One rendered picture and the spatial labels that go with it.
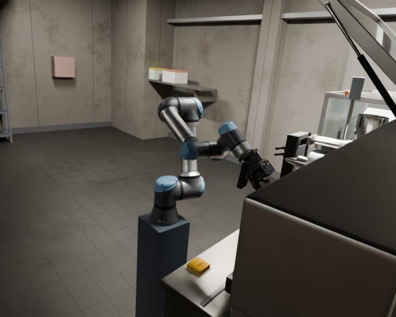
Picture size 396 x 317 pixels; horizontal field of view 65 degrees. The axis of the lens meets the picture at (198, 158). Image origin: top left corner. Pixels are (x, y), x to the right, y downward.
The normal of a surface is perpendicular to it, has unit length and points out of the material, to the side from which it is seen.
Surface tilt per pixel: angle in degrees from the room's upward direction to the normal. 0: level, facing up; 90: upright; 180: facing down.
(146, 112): 90
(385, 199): 0
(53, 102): 90
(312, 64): 90
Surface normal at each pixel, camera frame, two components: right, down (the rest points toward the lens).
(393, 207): 0.08, -0.95
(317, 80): -0.74, 0.15
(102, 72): 0.66, 0.28
